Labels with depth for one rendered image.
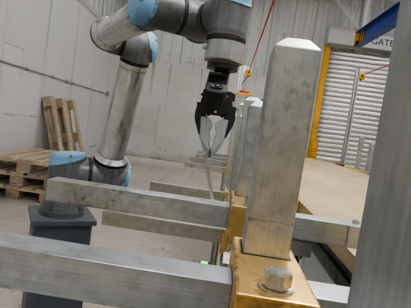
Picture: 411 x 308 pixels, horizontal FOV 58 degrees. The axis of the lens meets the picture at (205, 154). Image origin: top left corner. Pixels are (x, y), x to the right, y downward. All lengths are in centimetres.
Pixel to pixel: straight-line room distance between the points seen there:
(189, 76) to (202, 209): 844
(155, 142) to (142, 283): 868
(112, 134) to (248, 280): 139
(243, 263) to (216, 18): 65
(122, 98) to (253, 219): 128
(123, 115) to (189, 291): 132
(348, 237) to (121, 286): 34
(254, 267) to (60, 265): 13
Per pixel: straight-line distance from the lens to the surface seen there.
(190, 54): 902
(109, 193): 53
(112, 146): 162
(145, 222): 79
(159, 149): 892
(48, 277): 29
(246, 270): 26
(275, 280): 23
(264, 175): 28
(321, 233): 53
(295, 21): 931
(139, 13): 90
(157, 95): 895
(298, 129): 29
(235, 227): 47
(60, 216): 166
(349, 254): 65
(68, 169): 164
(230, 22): 84
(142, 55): 148
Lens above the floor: 106
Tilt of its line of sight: 4 degrees down
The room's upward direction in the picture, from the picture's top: 8 degrees clockwise
